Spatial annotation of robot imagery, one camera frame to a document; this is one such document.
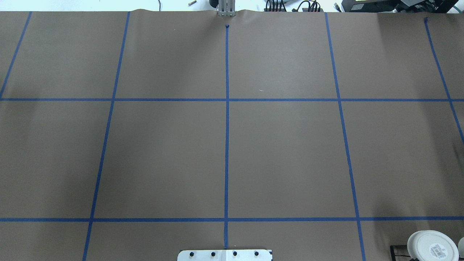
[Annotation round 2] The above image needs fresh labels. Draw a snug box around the black laptop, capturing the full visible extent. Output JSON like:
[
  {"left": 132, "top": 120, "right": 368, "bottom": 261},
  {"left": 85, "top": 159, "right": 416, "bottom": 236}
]
[{"left": 341, "top": 0, "right": 458, "bottom": 13}]

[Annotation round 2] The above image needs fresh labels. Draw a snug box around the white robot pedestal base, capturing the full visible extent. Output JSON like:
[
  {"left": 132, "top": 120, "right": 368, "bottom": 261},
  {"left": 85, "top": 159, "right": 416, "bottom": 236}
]
[{"left": 177, "top": 249, "right": 273, "bottom": 261}]

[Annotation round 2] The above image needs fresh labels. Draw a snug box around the aluminium frame post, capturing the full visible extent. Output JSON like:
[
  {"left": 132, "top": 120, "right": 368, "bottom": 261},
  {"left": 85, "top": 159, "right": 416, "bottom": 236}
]
[{"left": 217, "top": 0, "right": 236, "bottom": 17}]

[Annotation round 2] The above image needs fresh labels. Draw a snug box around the black wire cup rack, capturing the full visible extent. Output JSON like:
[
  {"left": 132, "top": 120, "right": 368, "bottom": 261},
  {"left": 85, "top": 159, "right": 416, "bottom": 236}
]
[{"left": 389, "top": 245, "right": 413, "bottom": 261}]

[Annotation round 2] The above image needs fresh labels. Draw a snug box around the black power strip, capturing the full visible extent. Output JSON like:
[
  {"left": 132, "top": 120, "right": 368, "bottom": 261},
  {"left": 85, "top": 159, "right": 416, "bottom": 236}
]
[{"left": 263, "top": 0, "right": 323, "bottom": 13}]

